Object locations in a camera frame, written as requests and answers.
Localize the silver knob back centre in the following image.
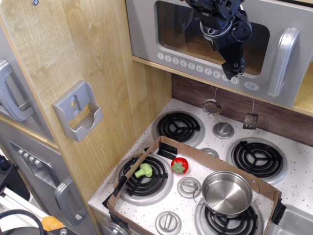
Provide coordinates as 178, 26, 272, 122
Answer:
213, 122, 235, 139

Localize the front left black burner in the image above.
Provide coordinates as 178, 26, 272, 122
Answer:
120, 154, 174, 206

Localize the silver oven knob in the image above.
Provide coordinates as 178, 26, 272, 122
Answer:
109, 222, 129, 235

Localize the black burner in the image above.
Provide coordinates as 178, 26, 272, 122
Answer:
225, 138, 288, 185
194, 199, 264, 235
152, 111, 205, 147
120, 154, 174, 206

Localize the silver fridge handle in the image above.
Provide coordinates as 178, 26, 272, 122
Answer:
54, 182, 83, 226
0, 59, 34, 121

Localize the steel pot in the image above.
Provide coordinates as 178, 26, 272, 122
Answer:
193, 171, 260, 218

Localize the back right black burner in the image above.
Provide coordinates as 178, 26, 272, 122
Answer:
225, 138, 288, 185

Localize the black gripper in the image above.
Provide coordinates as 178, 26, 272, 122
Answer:
212, 18, 252, 80

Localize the front right black burner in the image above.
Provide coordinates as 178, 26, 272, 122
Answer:
194, 199, 264, 235

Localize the silver knob front edge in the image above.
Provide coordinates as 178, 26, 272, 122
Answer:
155, 211, 182, 235

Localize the silver upper fridge handle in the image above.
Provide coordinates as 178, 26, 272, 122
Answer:
0, 59, 34, 121

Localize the back left black burner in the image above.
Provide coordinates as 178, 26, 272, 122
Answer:
152, 111, 205, 147

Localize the green toy broccoli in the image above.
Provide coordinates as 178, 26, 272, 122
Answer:
134, 163, 153, 178

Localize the hanging small metal spatula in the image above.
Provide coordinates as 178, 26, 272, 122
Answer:
243, 98, 259, 130

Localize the hanging round metal strainer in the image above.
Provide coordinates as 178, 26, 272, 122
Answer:
202, 86, 222, 116

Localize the black braided cable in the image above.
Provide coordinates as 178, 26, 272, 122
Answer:
0, 209, 46, 235

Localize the silver knob middle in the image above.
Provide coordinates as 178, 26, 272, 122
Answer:
201, 148, 220, 159

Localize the silver microwave door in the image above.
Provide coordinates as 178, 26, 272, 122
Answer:
126, 0, 313, 107

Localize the wooden microwave shelf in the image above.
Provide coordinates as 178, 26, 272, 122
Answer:
132, 56, 313, 116

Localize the steel sink basin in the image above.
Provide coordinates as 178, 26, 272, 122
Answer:
266, 205, 313, 235

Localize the silver fridge dispenser panel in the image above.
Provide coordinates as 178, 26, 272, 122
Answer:
10, 142, 59, 188

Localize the silver wall phone holder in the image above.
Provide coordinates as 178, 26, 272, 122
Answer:
53, 80, 103, 142

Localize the red toy strawberry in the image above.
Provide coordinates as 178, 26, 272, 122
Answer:
171, 157, 189, 174

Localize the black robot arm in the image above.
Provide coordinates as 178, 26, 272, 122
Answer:
186, 0, 252, 80

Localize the orange object bottom left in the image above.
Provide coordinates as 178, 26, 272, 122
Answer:
41, 216, 64, 231

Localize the silver lower fridge handle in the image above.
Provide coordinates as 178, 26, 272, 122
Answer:
54, 182, 83, 226

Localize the silver knob centre front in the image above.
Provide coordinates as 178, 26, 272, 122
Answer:
177, 177, 201, 199

